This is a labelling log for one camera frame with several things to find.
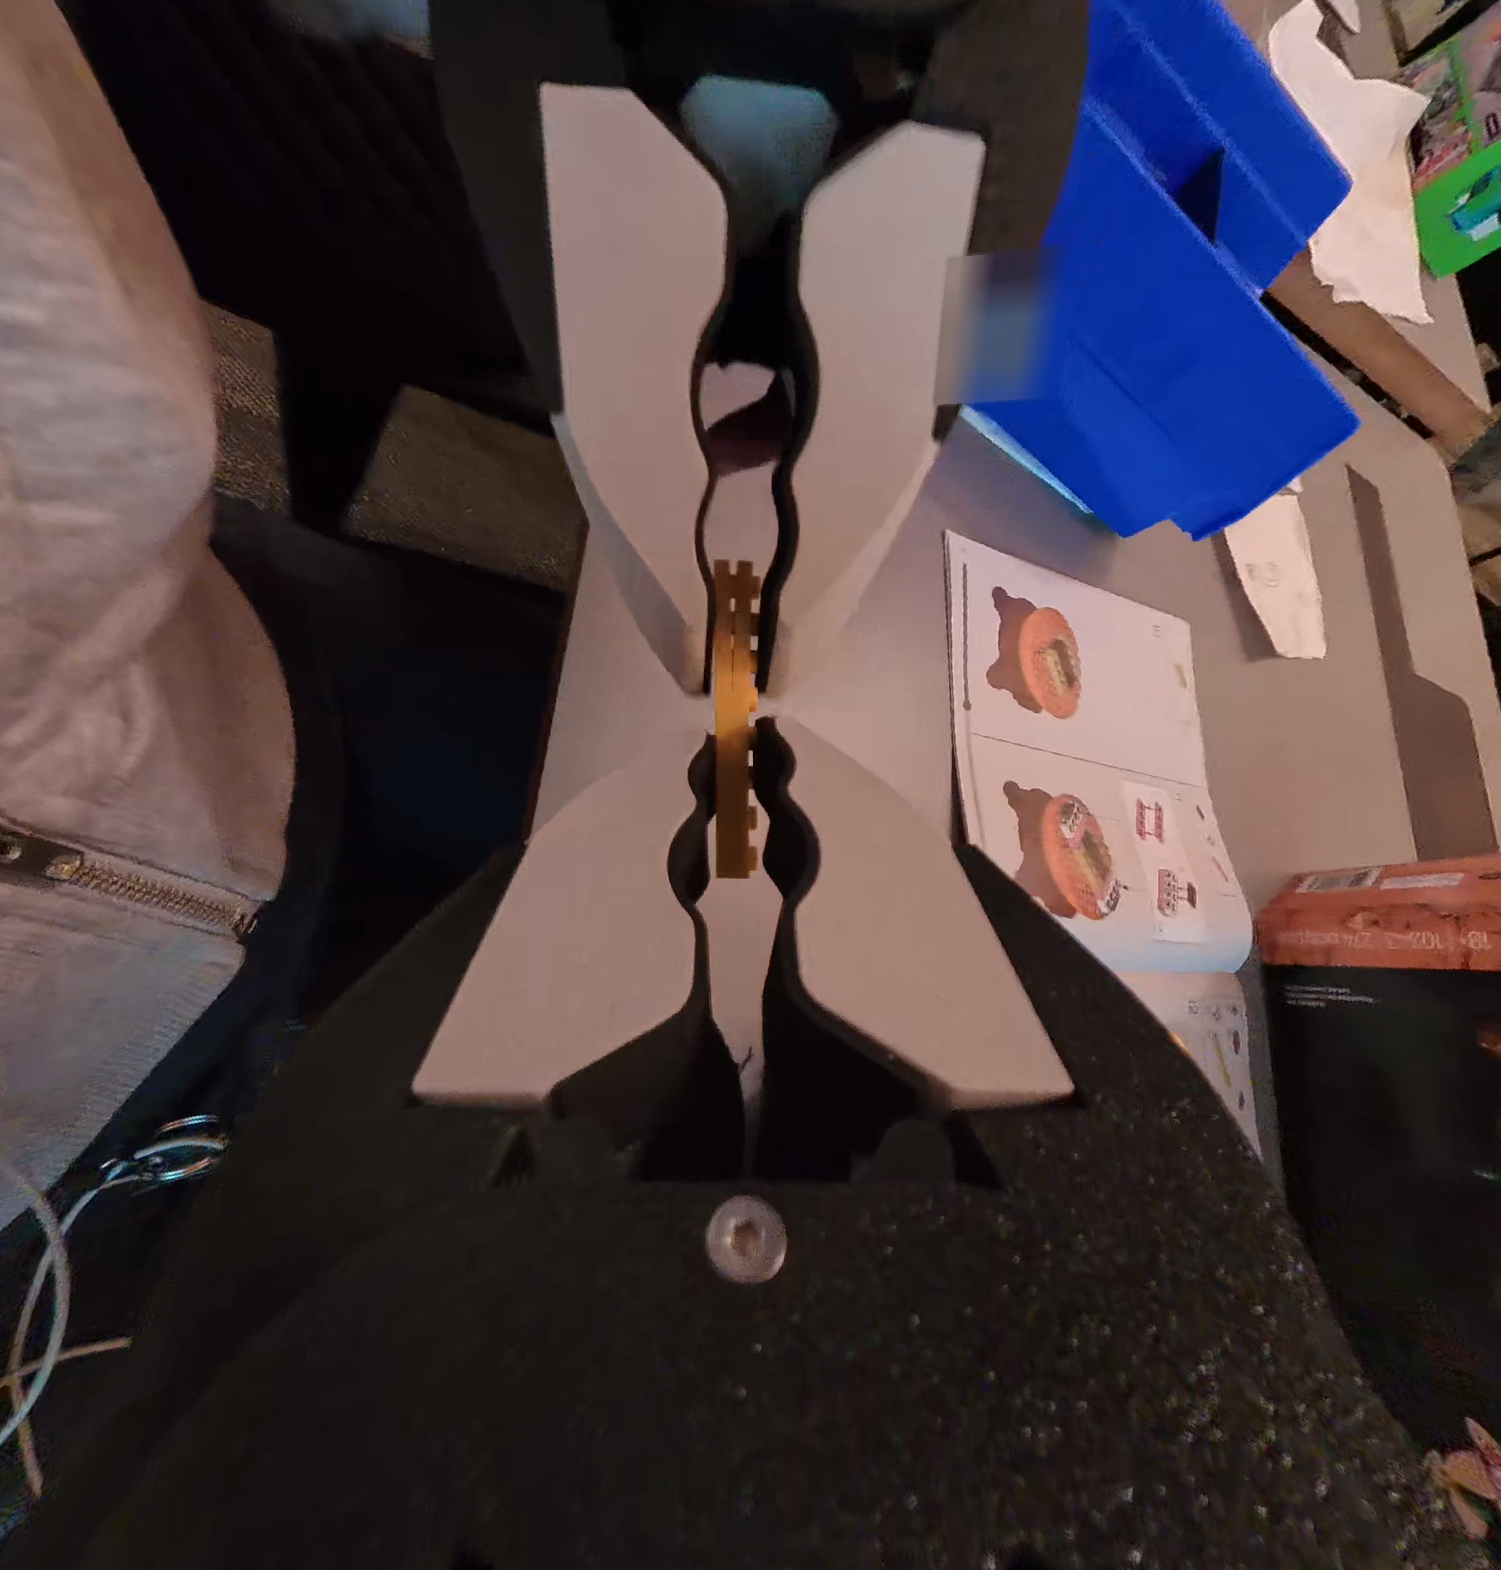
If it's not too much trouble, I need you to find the toy instruction sheet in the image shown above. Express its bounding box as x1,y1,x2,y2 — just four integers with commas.
943,528,1265,1159

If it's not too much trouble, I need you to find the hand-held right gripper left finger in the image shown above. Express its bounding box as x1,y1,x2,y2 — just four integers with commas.
411,732,719,1101

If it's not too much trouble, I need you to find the black orchid picture box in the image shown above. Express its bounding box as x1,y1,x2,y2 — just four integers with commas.
1255,849,1501,1570

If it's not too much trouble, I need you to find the white cable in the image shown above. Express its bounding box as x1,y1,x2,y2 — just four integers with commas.
0,1152,136,1499

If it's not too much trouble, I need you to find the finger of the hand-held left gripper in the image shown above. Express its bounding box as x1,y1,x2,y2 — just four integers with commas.
757,118,989,691
540,83,736,693

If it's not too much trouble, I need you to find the green toy box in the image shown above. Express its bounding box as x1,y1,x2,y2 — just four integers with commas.
1390,0,1501,276

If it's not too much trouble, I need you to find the grey desk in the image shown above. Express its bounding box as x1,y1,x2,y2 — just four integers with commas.
524,281,1501,1178

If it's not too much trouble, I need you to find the metal key ring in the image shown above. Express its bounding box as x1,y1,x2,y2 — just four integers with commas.
99,1110,234,1192

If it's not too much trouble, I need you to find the narrow yellow toy plate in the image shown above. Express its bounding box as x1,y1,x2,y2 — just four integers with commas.
710,558,768,882

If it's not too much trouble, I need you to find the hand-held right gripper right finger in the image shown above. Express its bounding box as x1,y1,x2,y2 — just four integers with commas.
757,721,1078,1108

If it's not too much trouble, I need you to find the printed white paper slip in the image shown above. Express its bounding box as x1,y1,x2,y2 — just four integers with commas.
1218,483,1330,660

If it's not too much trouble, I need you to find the blue plastic bin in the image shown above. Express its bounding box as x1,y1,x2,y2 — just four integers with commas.
954,0,1362,541

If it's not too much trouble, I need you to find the white paper sheet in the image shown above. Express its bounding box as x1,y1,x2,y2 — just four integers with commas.
1267,0,1435,323

